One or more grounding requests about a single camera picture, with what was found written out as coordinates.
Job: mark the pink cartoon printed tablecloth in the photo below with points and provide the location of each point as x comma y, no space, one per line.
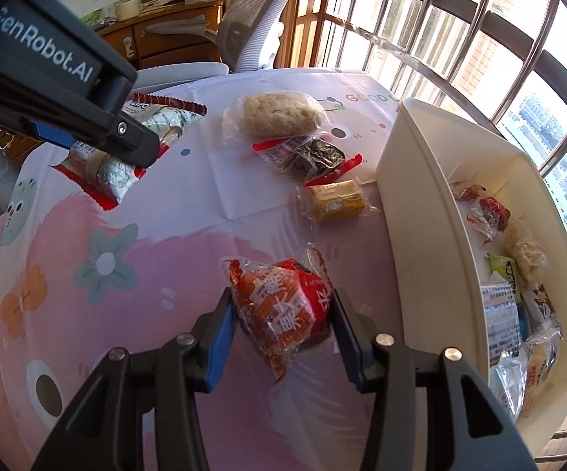
165,216

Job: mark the small red snack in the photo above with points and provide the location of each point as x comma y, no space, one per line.
467,190

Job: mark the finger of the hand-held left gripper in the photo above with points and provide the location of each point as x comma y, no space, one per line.
133,140
50,132

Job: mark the white plastic bin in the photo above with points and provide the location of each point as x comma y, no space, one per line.
430,216

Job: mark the puffed snack clear packet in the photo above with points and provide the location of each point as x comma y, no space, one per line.
523,255

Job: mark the silver snack packet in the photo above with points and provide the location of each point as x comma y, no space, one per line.
506,385

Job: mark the dark red snack packet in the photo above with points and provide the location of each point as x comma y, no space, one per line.
492,216

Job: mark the blue foil snack packet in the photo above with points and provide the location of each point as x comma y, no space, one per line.
524,323

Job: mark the pale noodle cake packet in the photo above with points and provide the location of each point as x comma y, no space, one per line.
278,115

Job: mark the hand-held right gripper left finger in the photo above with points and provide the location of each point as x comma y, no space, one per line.
222,343

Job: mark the wooden desk with drawers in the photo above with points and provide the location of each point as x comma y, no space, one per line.
175,34

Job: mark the orange white oat packet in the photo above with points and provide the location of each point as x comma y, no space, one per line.
541,360

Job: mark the green snack packet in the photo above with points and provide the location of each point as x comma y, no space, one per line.
501,267

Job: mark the red packet with dark cake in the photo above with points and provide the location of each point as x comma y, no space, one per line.
308,154

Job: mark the grey mesh office chair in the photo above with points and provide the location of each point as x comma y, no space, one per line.
259,19

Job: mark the red orange snack packet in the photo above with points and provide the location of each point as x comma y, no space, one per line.
283,309

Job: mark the small yellow snack packet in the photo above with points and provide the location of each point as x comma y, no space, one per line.
337,201

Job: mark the red edged white packet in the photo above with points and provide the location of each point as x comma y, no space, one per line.
111,176

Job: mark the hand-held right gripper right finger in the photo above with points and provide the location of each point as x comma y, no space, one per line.
347,343

